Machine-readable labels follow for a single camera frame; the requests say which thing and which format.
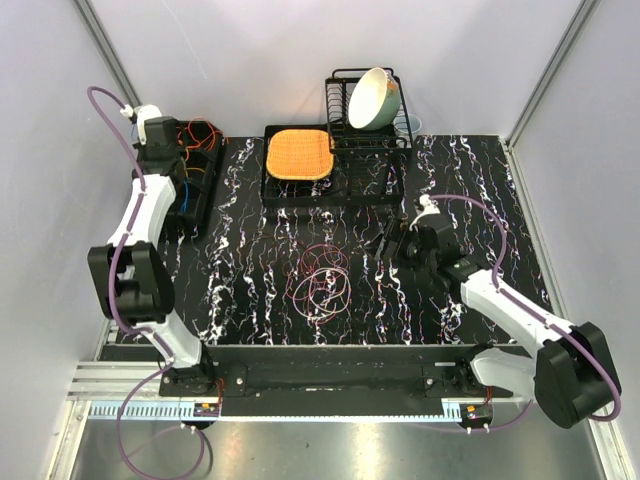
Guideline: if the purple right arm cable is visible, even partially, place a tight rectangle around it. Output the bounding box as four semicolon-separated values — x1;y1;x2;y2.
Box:
399;193;624;434

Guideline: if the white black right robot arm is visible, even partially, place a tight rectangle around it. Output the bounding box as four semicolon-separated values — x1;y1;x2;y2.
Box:
366;214;622;429

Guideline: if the light blue cup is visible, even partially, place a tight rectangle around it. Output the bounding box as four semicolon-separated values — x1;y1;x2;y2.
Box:
393;113;422;137

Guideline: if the black flat tray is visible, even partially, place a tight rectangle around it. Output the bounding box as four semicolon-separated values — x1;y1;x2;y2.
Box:
260;127;412;209

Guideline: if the black compartment bin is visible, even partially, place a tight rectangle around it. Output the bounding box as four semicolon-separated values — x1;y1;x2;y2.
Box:
163;118;227;241

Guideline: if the grey cable duct strip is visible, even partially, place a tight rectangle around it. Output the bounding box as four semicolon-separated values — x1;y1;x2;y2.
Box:
89;395;486;422

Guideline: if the black wire dish rack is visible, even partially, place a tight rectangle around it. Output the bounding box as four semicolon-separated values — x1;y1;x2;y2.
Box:
325;67;413;155

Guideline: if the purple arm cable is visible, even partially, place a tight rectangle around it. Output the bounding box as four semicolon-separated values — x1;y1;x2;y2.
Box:
399;193;624;434
87;85;214;476

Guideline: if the white ceramic bowl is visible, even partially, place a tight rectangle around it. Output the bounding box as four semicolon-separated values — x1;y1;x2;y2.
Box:
348;67;401;131

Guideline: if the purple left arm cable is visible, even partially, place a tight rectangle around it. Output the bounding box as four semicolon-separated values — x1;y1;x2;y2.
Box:
87;85;214;476

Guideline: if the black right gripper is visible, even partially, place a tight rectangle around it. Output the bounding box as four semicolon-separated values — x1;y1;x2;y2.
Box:
363;217;436;274

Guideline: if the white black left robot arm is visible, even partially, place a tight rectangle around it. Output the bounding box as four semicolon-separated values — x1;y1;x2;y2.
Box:
87;103;216;396

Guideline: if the orange cable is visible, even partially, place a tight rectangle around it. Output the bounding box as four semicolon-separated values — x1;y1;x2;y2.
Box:
177;117;229;154

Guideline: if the pink cable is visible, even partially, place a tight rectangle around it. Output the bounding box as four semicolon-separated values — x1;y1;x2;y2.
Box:
293;243;352;324

